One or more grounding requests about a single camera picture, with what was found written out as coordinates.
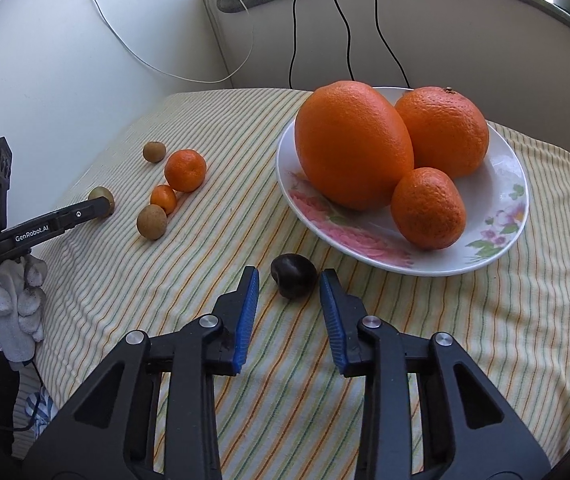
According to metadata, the blue white patterned cloth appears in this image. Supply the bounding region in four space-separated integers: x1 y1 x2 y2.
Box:
12 390 61 433

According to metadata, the dark plum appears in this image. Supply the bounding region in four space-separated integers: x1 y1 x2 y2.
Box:
270 253 318 300

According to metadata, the large orange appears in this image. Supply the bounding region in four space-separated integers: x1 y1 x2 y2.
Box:
395 86 490 180
294 80 416 212

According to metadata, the striped tablecloth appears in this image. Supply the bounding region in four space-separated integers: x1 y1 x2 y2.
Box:
12 86 570 480

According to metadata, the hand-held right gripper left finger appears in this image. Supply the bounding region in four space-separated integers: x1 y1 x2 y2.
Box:
22 266 261 480

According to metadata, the small kumquat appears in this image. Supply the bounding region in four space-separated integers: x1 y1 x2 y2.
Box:
150 184 178 214

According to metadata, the white board panel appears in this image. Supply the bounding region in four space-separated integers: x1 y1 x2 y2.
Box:
0 0 232 233

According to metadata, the white cable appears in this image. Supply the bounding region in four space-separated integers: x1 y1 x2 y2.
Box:
72 0 255 83

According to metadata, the mandarin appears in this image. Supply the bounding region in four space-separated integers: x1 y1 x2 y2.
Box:
391 166 467 251
164 149 207 193

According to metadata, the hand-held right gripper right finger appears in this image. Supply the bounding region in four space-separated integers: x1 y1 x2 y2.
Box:
319 268 550 480

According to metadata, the black cable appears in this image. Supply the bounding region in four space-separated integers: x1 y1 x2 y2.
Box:
326 0 354 82
289 0 312 90
365 0 411 89

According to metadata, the small brown fruit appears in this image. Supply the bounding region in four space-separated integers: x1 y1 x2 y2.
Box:
143 141 167 164
136 204 168 238
88 186 116 217

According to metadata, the person's left hand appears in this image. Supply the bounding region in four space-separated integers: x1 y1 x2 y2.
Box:
0 254 48 363

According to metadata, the floral white plate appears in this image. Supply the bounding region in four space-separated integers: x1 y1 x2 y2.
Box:
276 86 530 277

